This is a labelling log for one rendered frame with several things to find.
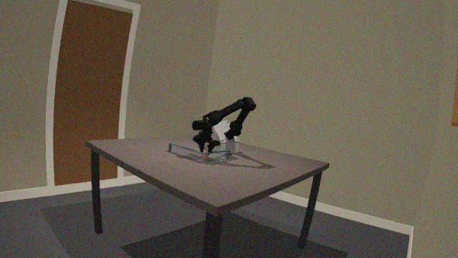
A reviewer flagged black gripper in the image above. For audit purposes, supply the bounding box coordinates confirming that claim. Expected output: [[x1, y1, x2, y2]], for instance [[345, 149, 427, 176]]
[[196, 130, 220, 153]]

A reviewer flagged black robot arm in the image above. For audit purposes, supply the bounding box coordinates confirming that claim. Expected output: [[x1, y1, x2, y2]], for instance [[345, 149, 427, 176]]
[[192, 96, 256, 143]]

